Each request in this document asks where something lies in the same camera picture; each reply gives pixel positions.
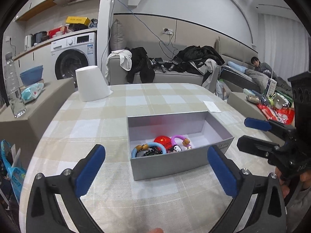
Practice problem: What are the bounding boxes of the clear plastic water bottle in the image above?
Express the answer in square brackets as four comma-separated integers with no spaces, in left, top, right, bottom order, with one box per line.
[4,52,26,118]

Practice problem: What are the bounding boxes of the black clothes on sofa arm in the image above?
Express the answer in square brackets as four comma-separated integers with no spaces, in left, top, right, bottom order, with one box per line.
[127,47,155,84]

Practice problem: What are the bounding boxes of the beige bench left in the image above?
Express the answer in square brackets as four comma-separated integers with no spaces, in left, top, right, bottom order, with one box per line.
[0,78,75,168]

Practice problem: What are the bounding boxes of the black jacket pile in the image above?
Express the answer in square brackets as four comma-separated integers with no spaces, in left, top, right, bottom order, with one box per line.
[171,45,225,79]

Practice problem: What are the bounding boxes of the white front-load washing machine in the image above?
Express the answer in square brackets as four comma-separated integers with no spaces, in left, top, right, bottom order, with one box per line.
[51,32,97,80]

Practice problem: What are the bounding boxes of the beige bench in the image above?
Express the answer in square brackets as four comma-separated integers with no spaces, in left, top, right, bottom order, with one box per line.
[227,90,295,132]
[0,78,75,168]

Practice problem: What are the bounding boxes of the grey sofa cushion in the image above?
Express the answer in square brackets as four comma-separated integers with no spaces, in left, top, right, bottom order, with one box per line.
[110,19,127,51]

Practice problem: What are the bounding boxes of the purple bracelet with cartoon charm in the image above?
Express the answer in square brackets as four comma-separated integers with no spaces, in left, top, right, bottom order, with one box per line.
[170,135,192,152]

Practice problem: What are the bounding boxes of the person's right hand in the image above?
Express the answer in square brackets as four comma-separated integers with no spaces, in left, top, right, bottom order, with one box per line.
[279,170,311,198]

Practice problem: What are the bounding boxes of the white kettle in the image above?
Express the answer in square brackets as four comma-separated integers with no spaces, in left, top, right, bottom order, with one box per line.
[24,34,33,51]

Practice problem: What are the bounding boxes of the blue plastic basin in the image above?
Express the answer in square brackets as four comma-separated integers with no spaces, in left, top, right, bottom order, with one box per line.
[19,65,43,86]

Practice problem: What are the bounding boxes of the white paper slip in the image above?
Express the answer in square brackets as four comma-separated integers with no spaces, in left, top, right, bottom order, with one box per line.
[203,100,221,113]

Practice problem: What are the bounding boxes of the yellow cardboard box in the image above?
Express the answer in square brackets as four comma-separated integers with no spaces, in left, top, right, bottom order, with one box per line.
[65,16,91,27]

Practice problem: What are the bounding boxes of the white paper towel roll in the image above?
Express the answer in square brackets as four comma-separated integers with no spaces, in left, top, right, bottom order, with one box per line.
[75,66,113,102]

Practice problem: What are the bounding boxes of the beige bench right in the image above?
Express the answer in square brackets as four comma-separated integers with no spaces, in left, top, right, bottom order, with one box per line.
[227,90,295,132]

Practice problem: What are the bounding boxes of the person lying on sofa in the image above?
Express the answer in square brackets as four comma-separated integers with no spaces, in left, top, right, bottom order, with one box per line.
[245,56,293,97]

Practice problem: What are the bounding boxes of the grey cardboard phone box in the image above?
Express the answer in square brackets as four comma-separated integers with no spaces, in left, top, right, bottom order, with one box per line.
[127,111,233,181]

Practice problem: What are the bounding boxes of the white garment on sofa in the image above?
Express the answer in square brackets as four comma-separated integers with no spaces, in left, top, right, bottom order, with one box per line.
[108,50,132,72]

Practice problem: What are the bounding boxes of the red China flag badge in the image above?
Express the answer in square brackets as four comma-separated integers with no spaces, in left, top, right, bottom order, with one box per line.
[154,135,173,152]

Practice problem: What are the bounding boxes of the grey sofa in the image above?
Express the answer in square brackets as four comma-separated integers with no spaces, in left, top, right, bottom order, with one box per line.
[106,41,222,93]

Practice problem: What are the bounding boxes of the red snack bag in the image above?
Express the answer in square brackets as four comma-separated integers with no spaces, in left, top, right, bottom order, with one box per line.
[256,104,295,125]

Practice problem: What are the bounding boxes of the blue bracelet with amber beads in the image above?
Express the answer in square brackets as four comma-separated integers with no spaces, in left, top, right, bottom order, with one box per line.
[131,141,168,159]

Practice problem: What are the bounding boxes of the blue shopping bag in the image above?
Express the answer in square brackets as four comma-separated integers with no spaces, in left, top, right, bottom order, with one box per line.
[1,139,26,204]

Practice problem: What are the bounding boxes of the wet wipes pack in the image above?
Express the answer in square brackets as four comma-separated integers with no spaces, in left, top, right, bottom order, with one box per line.
[22,83,44,104]

